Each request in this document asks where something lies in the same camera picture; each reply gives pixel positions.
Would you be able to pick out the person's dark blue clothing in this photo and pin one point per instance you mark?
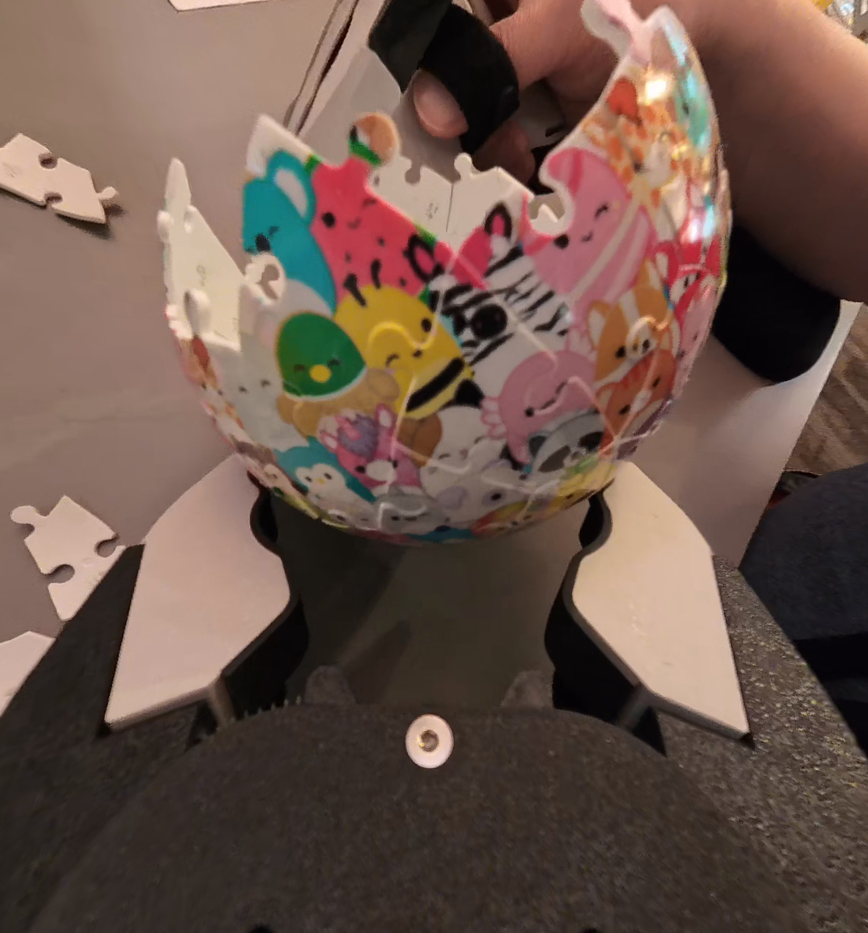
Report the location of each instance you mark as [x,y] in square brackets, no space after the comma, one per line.
[827,568]

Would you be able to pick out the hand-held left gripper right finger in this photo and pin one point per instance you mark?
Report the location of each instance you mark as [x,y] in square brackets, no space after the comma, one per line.
[652,605]

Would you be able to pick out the folded instruction sheet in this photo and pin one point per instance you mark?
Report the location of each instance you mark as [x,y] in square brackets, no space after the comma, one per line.
[208,4]

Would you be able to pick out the person's right hand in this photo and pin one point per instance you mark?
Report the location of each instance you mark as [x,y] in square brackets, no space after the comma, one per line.
[550,51]

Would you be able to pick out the person's right forearm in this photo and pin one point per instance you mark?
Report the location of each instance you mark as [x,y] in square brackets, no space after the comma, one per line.
[805,146]

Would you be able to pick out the half-built puzzle ball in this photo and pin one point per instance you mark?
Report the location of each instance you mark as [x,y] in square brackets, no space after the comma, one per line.
[404,328]

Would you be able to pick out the white puzzle piece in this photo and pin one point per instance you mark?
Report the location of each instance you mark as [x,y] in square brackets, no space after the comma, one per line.
[4,670]
[69,554]

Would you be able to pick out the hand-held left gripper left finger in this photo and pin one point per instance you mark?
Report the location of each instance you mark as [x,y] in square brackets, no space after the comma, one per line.
[200,598]

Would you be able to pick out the joined white puzzle pieces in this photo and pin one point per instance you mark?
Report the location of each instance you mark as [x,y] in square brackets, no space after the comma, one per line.
[40,175]

